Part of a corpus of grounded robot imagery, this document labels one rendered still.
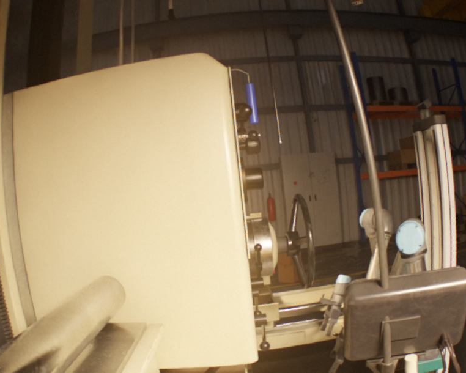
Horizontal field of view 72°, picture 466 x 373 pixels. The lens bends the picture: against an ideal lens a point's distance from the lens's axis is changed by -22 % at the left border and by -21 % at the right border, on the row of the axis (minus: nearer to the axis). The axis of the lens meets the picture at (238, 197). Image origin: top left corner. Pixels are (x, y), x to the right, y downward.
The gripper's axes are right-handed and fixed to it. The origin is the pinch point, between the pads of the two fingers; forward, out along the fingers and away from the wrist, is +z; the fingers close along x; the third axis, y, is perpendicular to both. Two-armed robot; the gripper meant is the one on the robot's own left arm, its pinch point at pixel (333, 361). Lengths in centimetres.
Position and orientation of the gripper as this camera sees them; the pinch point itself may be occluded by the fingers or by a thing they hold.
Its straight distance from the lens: 173.2
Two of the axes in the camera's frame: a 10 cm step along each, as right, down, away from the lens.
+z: -2.6, 9.4, 2.4
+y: -9.4, -3.1, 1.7
